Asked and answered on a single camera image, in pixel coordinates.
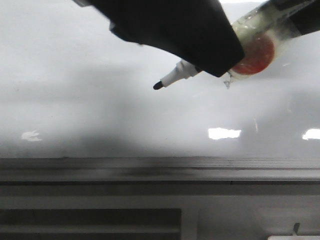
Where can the white glossy whiteboard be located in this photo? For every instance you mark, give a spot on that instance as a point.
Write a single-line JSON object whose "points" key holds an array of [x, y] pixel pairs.
{"points": [[76, 102]]}

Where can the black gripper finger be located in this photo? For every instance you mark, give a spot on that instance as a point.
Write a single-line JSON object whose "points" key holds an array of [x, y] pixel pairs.
{"points": [[307, 20], [197, 31]]}

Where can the white box with clip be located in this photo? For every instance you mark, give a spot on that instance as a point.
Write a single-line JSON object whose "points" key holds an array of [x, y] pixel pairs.
{"points": [[294, 235]]}

